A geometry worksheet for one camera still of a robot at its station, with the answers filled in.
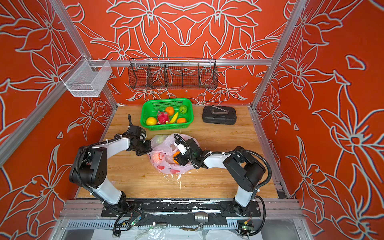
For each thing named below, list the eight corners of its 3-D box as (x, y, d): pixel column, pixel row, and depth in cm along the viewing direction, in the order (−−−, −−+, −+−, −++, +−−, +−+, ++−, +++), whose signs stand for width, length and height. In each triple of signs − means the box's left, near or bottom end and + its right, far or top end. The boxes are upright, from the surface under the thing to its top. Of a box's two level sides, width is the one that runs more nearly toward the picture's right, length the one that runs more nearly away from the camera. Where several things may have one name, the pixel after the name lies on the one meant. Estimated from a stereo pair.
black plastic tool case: (203, 125, 109) (203, 119, 104) (202, 110, 118) (202, 105, 113) (235, 125, 108) (238, 119, 104) (232, 110, 118) (234, 105, 113)
